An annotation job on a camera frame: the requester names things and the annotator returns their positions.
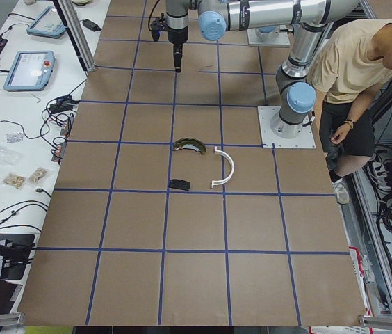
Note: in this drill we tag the person in beige shirt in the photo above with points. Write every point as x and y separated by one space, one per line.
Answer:
347 75

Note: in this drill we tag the aluminium frame post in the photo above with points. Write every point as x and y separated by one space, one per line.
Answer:
72 25

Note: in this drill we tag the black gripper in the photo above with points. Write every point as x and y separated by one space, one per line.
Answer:
177 36

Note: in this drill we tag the teach pendant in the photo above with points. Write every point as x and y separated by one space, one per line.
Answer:
47 24
30 71

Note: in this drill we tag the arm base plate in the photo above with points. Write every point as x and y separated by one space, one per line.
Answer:
275 38
275 133

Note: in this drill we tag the black power adapter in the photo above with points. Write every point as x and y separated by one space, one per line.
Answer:
63 103

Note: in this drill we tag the near teach pendant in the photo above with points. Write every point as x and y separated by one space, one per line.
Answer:
30 71

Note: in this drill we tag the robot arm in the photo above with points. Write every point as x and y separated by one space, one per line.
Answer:
311 21

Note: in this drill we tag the snack bag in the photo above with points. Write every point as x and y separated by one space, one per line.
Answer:
14 180
38 175

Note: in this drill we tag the black brake pad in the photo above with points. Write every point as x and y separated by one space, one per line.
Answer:
179 184

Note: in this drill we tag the green brake shoe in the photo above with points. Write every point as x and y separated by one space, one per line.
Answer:
188 143

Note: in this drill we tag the white curved plastic bracket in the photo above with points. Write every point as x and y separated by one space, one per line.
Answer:
230 160

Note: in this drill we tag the far teach pendant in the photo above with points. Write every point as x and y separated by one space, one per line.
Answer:
47 24

